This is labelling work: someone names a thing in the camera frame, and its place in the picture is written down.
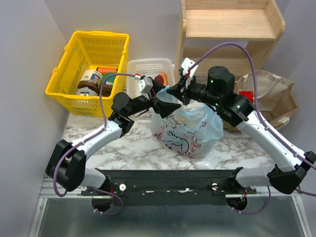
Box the light blue plastic bag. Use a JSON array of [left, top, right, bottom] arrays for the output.
[[150, 85, 224, 159]]

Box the red candy bag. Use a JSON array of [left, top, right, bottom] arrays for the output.
[[239, 90, 254, 103]]

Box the brown burlap tote bag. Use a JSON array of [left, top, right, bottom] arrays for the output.
[[223, 70, 300, 131]]

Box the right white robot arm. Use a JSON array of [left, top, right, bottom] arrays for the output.
[[167, 66, 316, 195]]

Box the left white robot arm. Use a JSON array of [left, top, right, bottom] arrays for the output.
[[45, 89, 181, 192]]

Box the white plastic tray basket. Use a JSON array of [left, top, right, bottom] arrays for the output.
[[126, 58, 175, 98]]

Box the green brown-lid jar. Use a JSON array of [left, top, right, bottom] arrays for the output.
[[99, 73, 116, 97]]

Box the white brown-lid jar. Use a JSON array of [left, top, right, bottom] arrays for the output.
[[77, 70, 103, 96]]

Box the white small cup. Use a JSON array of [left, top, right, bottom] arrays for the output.
[[76, 87, 90, 96]]

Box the wooden shelf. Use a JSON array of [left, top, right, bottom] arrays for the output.
[[174, 0, 286, 86]]

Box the yellow plastic shopping basket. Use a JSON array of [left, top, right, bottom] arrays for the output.
[[45, 31, 130, 117]]

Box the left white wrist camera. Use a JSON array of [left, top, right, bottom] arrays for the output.
[[137, 76, 153, 95]]

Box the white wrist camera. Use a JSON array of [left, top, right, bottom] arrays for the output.
[[179, 57, 198, 85], [137, 76, 153, 95]]

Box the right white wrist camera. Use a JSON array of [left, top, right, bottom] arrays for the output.
[[179, 57, 198, 85]]

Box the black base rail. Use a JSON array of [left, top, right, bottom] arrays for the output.
[[40, 169, 303, 207]]

